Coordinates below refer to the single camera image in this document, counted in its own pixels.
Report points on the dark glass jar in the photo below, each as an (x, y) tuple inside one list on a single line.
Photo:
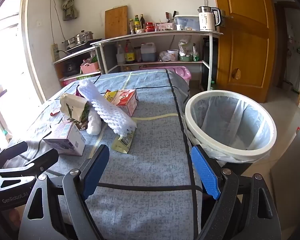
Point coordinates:
[(138, 55)]

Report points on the white electric kettle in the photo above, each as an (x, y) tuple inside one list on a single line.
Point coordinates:
[(207, 18)]

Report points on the kitchen knife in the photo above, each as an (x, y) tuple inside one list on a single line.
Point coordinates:
[(174, 15), (167, 17)]

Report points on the white metal shelf rack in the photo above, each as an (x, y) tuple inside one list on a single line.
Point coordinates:
[(152, 35)]

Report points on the green food packet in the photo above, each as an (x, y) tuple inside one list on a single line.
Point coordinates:
[(195, 52)]

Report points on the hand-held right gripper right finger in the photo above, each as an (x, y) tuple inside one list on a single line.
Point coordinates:
[(205, 173)]

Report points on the pink basket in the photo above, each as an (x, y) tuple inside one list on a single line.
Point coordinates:
[(90, 67)]

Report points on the red milk carton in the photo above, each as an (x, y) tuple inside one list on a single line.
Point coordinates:
[(126, 100)]

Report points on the small sauce bottle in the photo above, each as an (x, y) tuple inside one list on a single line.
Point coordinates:
[(131, 26)]

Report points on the green cardboard box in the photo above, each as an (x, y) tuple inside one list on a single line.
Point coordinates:
[(76, 77)]

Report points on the black induction stove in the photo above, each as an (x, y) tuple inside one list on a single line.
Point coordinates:
[(82, 47)]

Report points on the pink plastic storage box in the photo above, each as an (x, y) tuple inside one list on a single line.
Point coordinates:
[(181, 72)]

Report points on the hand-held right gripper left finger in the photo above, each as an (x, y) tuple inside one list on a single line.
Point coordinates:
[(97, 171)]

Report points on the small white cup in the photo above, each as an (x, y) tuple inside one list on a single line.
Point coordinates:
[(178, 26)]

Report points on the purple snack packet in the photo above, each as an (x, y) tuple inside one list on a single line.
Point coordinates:
[(77, 91)]

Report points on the white foam fruit net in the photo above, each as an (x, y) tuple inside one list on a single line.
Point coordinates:
[(107, 110)]

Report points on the brown snack wrapper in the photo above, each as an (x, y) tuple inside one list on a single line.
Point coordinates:
[(81, 125)]

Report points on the wooden door knob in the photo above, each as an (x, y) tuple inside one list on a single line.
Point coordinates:
[(236, 73)]

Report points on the pale yellow snack wrapper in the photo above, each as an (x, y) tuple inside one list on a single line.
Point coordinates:
[(123, 141)]

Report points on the white plastic bag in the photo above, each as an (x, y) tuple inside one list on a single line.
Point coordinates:
[(185, 46)]

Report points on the red jar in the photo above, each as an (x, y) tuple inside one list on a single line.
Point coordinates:
[(149, 26)]

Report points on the green bowl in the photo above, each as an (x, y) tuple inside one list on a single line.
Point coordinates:
[(185, 58)]

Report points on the yellow red snack packet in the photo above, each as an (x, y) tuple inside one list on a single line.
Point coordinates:
[(109, 95)]

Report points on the low white shelf unit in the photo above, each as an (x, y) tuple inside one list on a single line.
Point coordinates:
[(72, 56)]

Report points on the clear plastic bag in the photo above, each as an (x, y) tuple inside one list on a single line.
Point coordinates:
[(163, 56)]

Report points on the white round waste bin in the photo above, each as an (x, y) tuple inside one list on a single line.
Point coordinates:
[(240, 152)]

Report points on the white power strip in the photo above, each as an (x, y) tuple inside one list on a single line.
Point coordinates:
[(55, 52)]

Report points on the small red wrapper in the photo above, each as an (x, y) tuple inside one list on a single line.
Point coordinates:
[(54, 111)]

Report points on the metal door latch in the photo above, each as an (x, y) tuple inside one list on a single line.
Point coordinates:
[(225, 17)]

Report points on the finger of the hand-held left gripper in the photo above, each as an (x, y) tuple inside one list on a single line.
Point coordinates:
[(40, 160), (12, 152)]

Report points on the dark liquid plastic jug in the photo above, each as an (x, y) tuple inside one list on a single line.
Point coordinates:
[(148, 52)]

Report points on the steel steamer pot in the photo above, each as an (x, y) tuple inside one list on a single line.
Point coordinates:
[(81, 38)]

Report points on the purple paper carton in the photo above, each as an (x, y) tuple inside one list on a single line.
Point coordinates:
[(67, 140)]

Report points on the white plastic jug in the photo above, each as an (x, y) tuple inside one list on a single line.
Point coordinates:
[(120, 55)]

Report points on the green snack bag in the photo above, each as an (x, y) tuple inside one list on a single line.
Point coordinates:
[(73, 107)]

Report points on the wooden door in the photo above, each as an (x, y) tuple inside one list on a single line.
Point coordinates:
[(242, 42)]

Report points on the clear storage box blue lid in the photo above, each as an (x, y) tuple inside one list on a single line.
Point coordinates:
[(187, 22)]

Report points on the clear plastic bin liner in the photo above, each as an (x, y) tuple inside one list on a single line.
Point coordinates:
[(227, 120)]

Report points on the green plastic bottle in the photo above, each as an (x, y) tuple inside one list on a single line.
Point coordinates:
[(212, 82)]

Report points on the wooden cutting board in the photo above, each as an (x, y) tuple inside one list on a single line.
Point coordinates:
[(116, 22)]

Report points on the pink utensil box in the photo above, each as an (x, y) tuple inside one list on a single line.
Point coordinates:
[(165, 26)]

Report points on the hanging grey cloth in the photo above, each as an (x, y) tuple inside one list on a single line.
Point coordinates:
[(68, 2)]

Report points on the dark sauce bottle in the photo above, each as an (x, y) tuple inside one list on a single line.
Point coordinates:
[(142, 21)]

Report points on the white plastic tub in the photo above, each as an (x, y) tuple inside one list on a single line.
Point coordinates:
[(172, 54)]

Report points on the large soy sauce bottle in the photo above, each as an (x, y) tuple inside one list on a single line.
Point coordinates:
[(130, 52)]

